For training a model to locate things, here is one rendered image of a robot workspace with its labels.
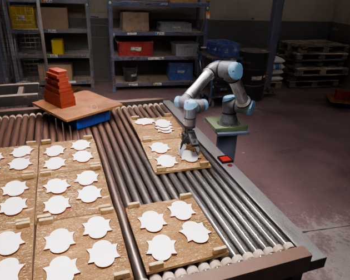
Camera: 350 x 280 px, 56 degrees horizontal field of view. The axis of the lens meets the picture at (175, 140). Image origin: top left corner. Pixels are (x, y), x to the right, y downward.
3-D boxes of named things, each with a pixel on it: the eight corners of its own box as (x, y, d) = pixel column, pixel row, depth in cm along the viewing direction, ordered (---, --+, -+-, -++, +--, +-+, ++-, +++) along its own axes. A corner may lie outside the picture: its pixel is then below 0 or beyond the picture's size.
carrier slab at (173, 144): (189, 139, 234) (189, 137, 233) (210, 168, 199) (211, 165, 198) (140, 144, 224) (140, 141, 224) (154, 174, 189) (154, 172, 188)
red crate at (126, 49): (149, 51, 664) (149, 38, 652) (153, 56, 625) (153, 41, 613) (116, 52, 650) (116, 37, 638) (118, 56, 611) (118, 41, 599)
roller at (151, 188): (114, 110, 292) (114, 105, 290) (202, 283, 127) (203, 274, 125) (109, 111, 290) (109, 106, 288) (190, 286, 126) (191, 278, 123)
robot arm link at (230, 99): (226, 108, 273) (227, 92, 268) (240, 111, 265) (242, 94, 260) (219, 111, 264) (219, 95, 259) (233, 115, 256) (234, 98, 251)
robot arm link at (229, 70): (241, 103, 266) (221, 56, 224) (258, 106, 257) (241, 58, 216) (235, 115, 262) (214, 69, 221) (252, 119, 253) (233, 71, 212)
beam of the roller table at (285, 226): (169, 105, 315) (169, 99, 313) (324, 267, 139) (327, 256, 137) (161, 106, 312) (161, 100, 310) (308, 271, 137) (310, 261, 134)
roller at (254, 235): (152, 108, 303) (152, 103, 301) (278, 263, 138) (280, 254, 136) (147, 108, 301) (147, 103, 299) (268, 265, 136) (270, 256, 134)
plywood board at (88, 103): (86, 91, 291) (86, 89, 291) (122, 105, 262) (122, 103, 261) (31, 104, 258) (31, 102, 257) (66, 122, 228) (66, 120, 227)
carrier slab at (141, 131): (171, 117, 270) (171, 115, 270) (189, 138, 235) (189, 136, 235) (129, 121, 260) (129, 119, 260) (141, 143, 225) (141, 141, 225)
